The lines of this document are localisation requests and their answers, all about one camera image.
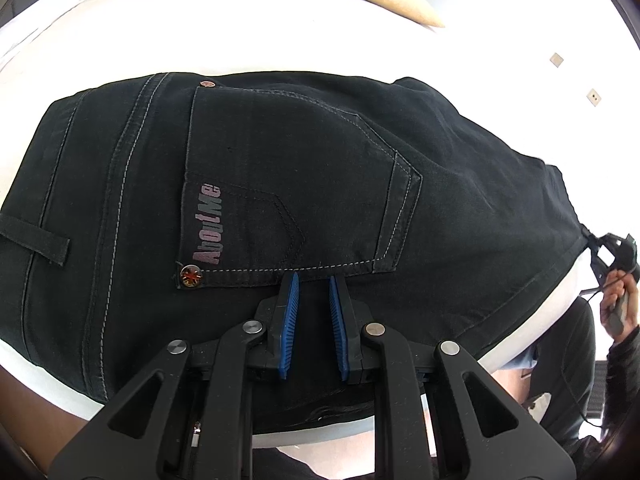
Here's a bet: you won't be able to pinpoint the person's right hand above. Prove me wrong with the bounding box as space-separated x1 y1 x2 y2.
599 269 640 335

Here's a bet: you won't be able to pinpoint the black denim pants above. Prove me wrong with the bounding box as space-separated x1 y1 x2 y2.
0 72 591 435

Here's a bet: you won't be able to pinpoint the person's right forearm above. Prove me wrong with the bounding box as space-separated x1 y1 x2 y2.
602 324 640 431

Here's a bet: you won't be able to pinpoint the white bed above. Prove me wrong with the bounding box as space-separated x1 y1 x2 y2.
0 0 593 453

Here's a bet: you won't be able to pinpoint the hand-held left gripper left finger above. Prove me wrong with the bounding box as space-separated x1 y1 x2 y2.
48 272 301 480

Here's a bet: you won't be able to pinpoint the thin black cable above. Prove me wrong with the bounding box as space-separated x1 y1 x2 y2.
559 287 608 430

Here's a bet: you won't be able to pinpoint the person's dark jacket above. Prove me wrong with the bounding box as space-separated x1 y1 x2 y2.
175 303 608 480

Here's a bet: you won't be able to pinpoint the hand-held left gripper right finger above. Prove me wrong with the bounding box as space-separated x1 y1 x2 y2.
327 275 577 480

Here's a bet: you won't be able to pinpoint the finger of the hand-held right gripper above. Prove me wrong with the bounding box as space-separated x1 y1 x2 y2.
583 226 630 281

